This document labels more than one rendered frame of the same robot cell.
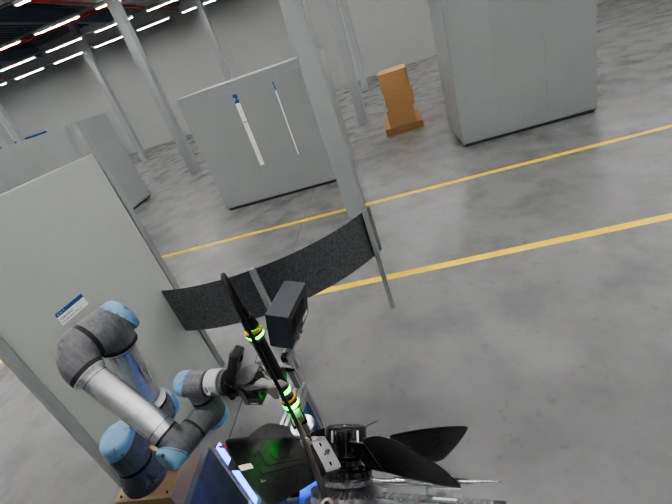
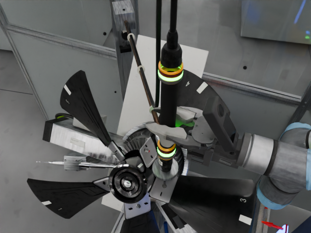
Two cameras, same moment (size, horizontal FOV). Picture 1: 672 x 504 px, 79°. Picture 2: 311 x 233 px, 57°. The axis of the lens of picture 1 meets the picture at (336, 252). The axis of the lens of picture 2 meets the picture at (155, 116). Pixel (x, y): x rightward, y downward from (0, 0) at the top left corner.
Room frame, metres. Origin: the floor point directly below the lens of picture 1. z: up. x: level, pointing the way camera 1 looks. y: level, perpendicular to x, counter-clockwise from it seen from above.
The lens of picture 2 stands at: (1.20, 0.21, 1.98)
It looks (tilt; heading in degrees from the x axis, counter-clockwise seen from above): 51 degrees down; 178
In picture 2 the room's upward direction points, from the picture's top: straight up
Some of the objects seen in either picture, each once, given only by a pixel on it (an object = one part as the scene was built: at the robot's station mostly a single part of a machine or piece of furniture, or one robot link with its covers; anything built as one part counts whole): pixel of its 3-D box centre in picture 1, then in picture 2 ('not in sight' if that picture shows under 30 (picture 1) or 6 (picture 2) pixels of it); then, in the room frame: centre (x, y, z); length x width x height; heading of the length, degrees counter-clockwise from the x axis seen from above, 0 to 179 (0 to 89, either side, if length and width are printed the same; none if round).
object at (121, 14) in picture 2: not in sight; (123, 14); (0.20, 0.12, 1.38); 0.10 x 0.07 x 0.08; 12
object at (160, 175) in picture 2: (298, 418); (164, 156); (0.81, 0.25, 1.33); 0.09 x 0.07 x 0.10; 12
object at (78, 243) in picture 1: (108, 313); not in sight; (2.40, 1.53, 1.10); 1.21 x 0.05 x 2.20; 157
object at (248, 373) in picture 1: (244, 383); (216, 143); (0.86, 0.35, 1.47); 0.12 x 0.08 x 0.09; 67
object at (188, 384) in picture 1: (196, 384); (295, 166); (0.92, 0.50, 1.47); 0.11 x 0.08 x 0.09; 67
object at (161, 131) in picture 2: (281, 373); (165, 137); (0.84, 0.24, 1.47); 0.09 x 0.03 x 0.06; 77
